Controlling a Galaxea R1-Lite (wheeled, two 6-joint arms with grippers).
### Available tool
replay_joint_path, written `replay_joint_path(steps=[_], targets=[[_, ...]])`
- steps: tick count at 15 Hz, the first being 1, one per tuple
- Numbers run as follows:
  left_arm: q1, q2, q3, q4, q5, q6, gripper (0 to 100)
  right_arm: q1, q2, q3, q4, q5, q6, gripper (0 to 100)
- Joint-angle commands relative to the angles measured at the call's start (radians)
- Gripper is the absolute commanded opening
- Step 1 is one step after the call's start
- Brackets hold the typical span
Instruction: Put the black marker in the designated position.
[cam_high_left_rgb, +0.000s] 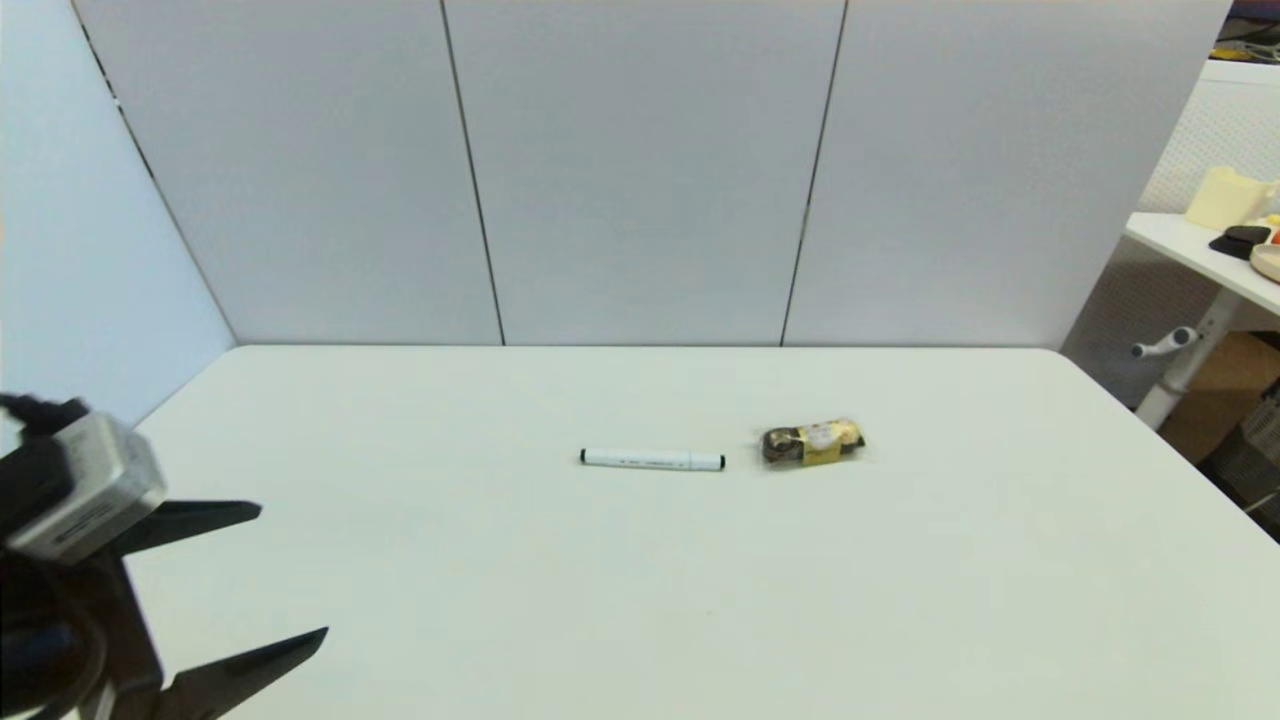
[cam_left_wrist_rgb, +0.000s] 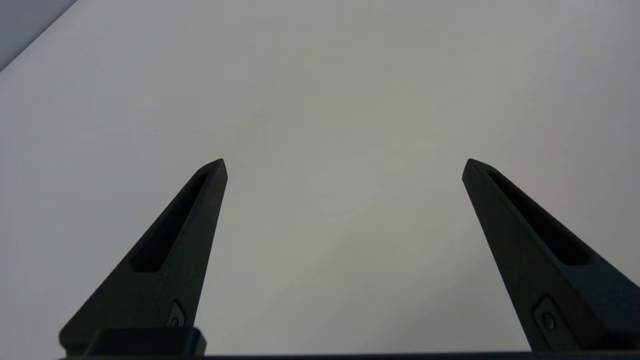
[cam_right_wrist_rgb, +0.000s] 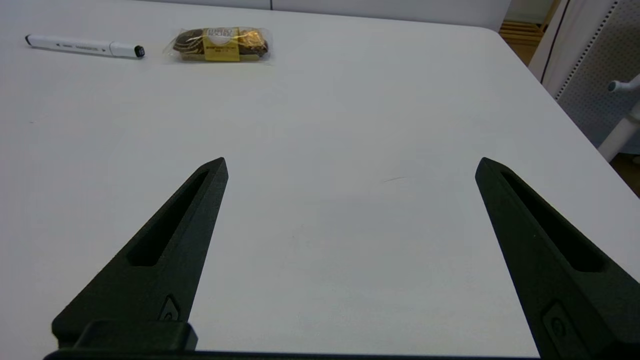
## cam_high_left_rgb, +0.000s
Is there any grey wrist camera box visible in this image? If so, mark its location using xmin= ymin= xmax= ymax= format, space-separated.
xmin=5 ymin=412 xmax=168 ymax=563

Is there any white side table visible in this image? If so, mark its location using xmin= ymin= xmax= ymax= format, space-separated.
xmin=1125 ymin=210 xmax=1280 ymax=429

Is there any gold wrapped chocolate pack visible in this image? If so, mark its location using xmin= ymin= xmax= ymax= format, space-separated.
xmin=760 ymin=418 xmax=868 ymax=469

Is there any white marker with black caps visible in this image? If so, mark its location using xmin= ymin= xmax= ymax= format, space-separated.
xmin=579 ymin=448 xmax=726 ymax=472

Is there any small black object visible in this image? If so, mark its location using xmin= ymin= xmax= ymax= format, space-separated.
xmin=1209 ymin=225 xmax=1273 ymax=261

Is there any brown cardboard box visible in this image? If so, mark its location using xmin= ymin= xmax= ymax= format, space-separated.
xmin=1160 ymin=330 xmax=1280 ymax=463

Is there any white table crank handle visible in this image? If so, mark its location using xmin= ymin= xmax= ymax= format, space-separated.
xmin=1131 ymin=326 xmax=1199 ymax=359

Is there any cream plastic container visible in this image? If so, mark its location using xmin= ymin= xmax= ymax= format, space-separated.
xmin=1187 ymin=165 xmax=1278 ymax=231

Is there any dark wire basket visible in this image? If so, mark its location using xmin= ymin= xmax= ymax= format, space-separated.
xmin=1200 ymin=395 xmax=1280 ymax=541

